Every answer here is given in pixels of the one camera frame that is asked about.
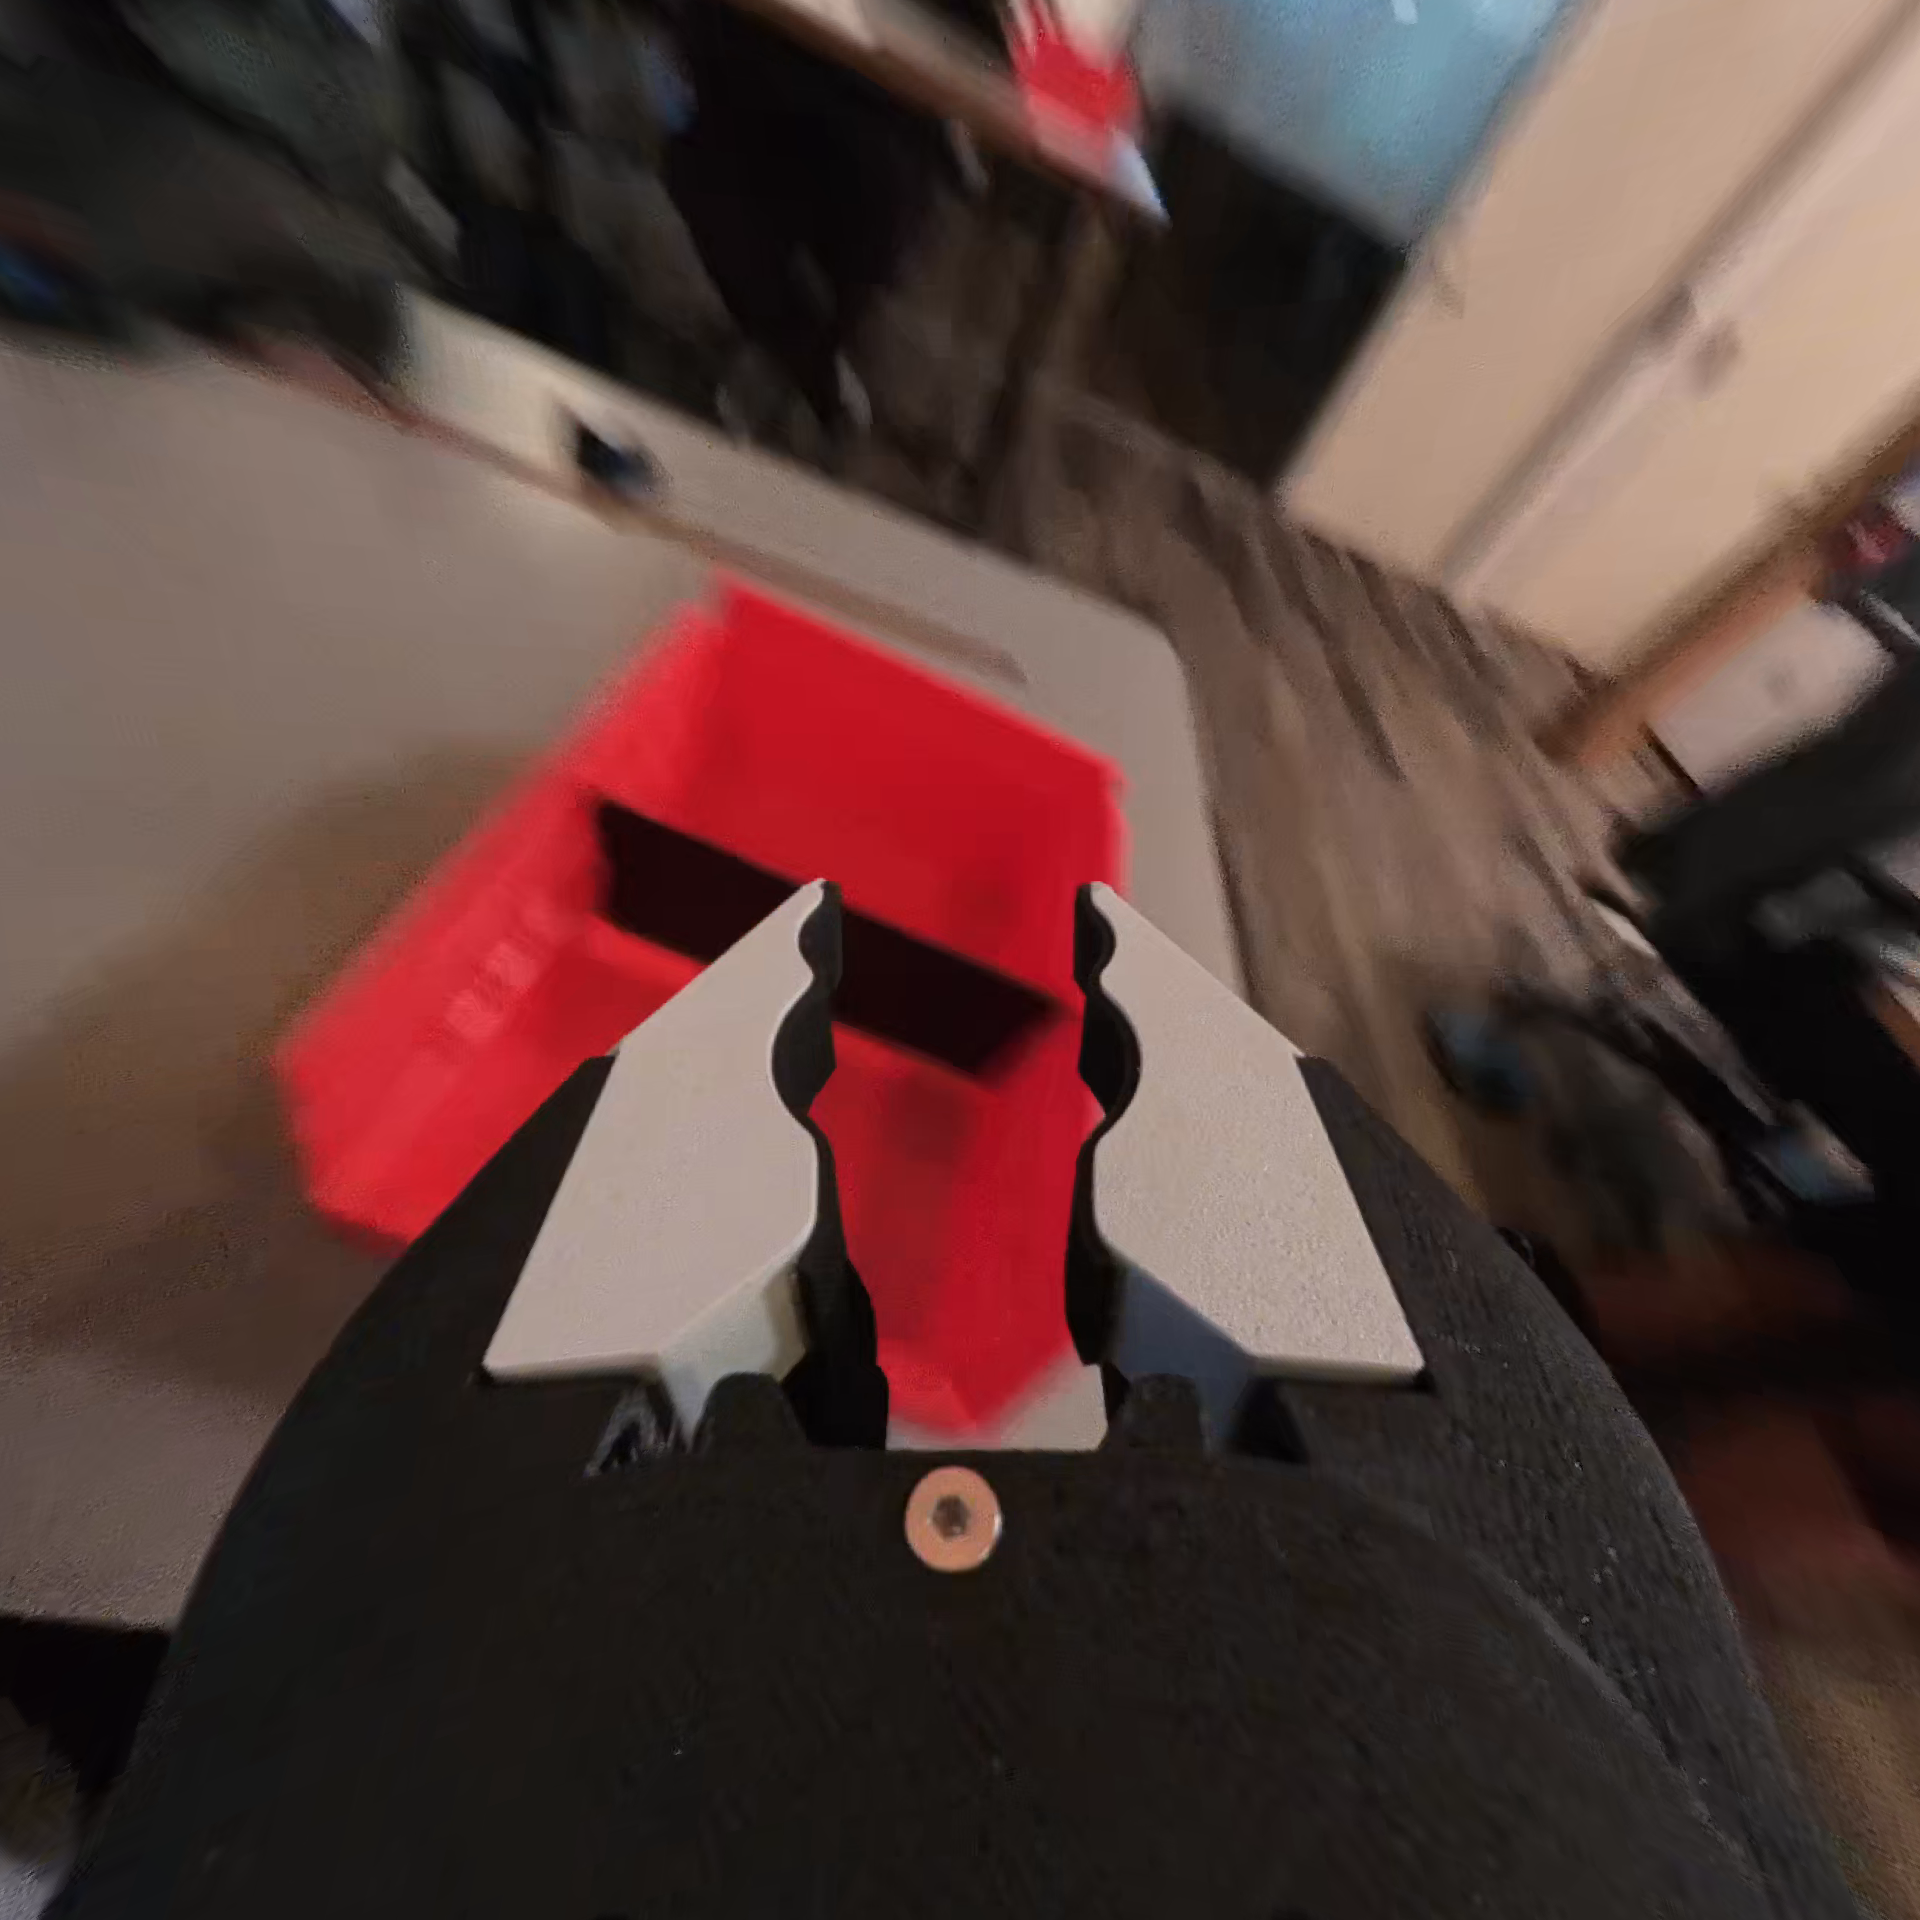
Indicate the black office chair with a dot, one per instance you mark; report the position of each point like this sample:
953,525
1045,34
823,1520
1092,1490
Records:
1802,874

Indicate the small black device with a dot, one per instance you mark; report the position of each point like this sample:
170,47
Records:
616,458

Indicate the cream door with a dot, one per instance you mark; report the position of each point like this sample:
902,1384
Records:
1499,271
1769,389

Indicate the small red bin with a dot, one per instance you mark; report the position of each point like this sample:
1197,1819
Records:
1076,75

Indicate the wooden post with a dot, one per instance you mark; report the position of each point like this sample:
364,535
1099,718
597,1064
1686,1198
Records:
1728,612

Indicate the white recycling cabinet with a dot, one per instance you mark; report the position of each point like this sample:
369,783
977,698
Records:
1769,693

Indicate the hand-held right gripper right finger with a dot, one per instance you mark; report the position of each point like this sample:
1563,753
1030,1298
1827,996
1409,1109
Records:
1246,1216

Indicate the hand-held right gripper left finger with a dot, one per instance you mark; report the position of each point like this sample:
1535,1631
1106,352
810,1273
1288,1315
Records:
674,1198

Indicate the red plastic bin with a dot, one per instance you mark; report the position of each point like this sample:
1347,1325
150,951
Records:
841,753

